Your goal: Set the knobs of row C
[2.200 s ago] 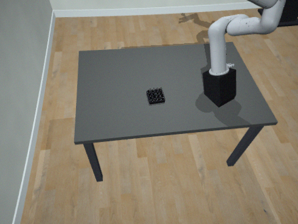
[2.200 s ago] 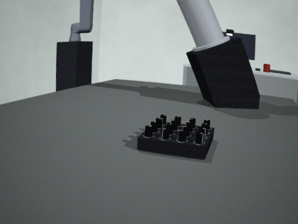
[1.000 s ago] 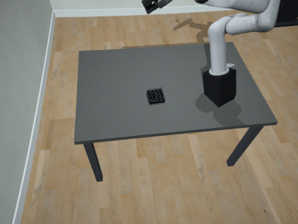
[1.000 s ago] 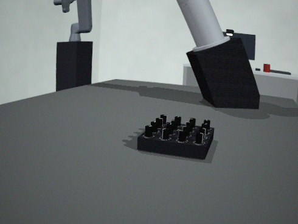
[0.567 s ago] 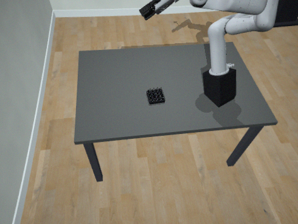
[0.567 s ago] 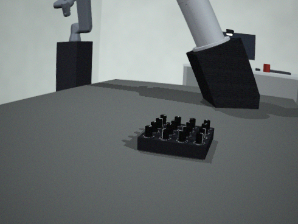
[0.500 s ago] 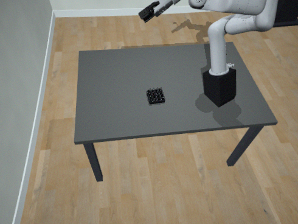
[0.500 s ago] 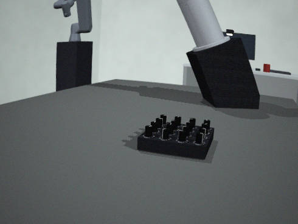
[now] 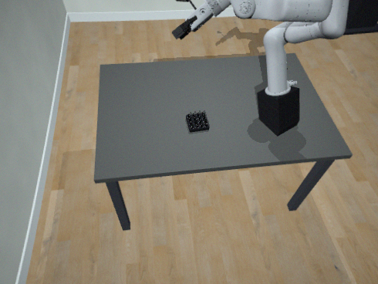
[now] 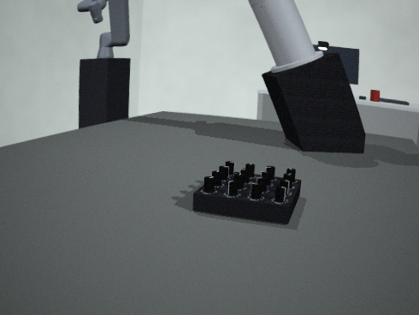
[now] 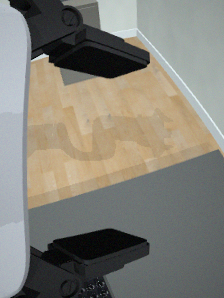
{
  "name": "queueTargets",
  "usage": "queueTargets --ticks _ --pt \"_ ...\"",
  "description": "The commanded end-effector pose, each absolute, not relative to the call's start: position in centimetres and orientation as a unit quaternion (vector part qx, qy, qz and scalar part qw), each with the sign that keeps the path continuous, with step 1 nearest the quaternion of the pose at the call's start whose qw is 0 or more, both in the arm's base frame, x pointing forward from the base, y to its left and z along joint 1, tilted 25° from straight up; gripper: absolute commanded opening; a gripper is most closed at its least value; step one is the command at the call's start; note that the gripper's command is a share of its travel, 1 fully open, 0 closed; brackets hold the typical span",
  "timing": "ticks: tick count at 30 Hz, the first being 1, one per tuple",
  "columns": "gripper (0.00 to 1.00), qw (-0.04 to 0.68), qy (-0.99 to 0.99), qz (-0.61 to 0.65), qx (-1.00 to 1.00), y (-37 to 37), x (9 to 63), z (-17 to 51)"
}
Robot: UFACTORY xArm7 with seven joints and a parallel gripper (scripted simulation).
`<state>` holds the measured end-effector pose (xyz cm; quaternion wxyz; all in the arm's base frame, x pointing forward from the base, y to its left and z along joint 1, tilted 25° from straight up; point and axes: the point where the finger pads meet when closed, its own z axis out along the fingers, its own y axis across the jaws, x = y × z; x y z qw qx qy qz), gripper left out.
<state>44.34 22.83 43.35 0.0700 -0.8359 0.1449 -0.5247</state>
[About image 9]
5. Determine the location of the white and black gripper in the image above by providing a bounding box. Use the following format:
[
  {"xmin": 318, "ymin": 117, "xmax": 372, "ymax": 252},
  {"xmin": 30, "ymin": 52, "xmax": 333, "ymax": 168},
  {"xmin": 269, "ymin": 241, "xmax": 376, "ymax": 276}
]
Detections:
[{"xmin": 172, "ymin": 0, "xmax": 216, "ymax": 39}]

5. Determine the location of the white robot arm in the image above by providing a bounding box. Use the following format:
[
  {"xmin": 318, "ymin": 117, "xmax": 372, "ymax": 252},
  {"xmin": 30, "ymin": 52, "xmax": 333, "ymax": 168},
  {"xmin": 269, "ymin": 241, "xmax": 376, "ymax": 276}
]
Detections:
[{"xmin": 206, "ymin": 0, "xmax": 349, "ymax": 96}]

